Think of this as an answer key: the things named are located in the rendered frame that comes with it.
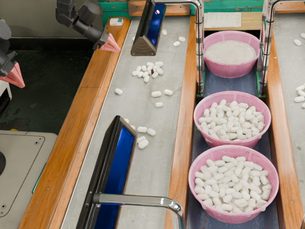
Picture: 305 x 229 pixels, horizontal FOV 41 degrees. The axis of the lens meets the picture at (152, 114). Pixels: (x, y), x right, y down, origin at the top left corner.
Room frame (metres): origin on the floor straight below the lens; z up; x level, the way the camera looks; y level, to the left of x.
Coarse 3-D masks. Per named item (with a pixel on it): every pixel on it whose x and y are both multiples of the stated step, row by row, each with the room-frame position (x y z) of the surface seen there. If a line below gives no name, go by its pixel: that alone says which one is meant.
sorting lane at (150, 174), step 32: (128, 32) 1.75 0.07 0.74; (128, 64) 1.48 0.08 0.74; (128, 96) 1.25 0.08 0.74; (160, 96) 1.23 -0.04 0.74; (96, 128) 1.09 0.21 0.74; (160, 128) 1.05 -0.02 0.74; (96, 160) 0.93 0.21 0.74; (160, 160) 0.90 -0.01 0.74; (128, 192) 0.78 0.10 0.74; (160, 192) 0.77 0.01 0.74; (64, 224) 0.69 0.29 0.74; (128, 224) 0.67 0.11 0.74; (160, 224) 0.65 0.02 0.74
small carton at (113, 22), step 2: (120, 18) 1.82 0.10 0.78; (122, 18) 1.81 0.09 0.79; (110, 20) 1.81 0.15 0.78; (112, 20) 1.80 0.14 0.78; (114, 20) 1.80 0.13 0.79; (116, 20) 1.80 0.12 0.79; (118, 20) 1.80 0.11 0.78; (120, 20) 1.79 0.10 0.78; (122, 20) 1.80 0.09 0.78; (110, 22) 1.79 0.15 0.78; (112, 22) 1.79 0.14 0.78; (114, 22) 1.79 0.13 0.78; (116, 22) 1.79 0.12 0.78; (118, 22) 1.78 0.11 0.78; (120, 22) 1.78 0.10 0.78; (122, 22) 1.80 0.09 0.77; (110, 24) 1.79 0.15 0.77; (112, 24) 1.79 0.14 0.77; (114, 24) 1.79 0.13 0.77; (116, 24) 1.79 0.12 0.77; (118, 24) 1.78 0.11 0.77; (120, 24) 1.78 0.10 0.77
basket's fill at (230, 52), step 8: (232, 40) 1.57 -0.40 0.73; (208, 48) 1.53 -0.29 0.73; (216, 48) 1.52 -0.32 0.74; (224, 48) 1.51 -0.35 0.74; (232, 48) 1.51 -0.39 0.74; (240, 48) 1.51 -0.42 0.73; (248, 48) 1.49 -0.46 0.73; (208, 56) 1.48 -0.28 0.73; (216, 56) 1.47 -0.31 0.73; (224, 56) 1.46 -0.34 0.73; (232, 56) 1.45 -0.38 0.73; (240, 56) 1.44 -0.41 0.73; (248, 56) 1.43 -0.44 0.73
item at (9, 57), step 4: (0, 52) 1.06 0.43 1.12; (12, 52) 1.10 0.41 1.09; (0, 56) 1.05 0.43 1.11; (4, 56) 1.06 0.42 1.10; (8, 56) 1.09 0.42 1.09; (12, 56) 1.08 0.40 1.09; (0, 60) 1.04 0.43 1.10; (4, 60) 1.05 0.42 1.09; (8, 60) 1.06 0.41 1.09; (0, 64) 1.04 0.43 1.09; (4, 64) 1.03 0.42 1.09; (0, 68) 1.02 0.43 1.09; (0, 72) 1.01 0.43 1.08
